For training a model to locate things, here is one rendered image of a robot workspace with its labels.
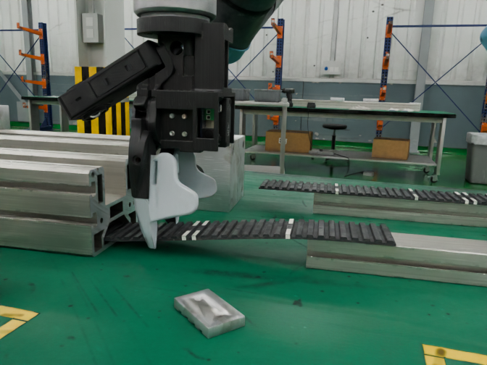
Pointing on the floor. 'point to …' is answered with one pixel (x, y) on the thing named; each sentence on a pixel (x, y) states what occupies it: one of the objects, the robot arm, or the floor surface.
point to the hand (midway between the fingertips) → (157, 226)
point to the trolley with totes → (272, 97)
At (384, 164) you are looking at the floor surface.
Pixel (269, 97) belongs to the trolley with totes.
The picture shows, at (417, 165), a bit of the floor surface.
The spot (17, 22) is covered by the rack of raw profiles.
